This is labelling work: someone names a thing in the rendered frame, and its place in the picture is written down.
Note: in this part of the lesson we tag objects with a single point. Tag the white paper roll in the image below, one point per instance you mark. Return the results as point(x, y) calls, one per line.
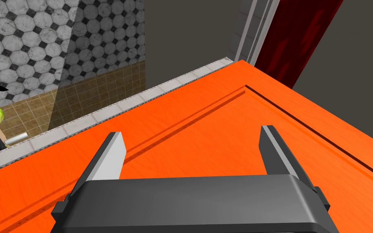
point(16, 138)

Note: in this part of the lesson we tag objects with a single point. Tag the orange door leaf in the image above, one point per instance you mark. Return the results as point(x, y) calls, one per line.
point(206, 129)

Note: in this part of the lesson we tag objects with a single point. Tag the dark red door leaf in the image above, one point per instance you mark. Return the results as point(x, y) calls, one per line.
point(293, 35)

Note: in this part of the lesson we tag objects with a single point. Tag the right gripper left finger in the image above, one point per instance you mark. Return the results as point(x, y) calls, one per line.
point(108, 161)

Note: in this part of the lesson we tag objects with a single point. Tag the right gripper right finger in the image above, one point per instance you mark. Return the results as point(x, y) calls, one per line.
point(277, 158)

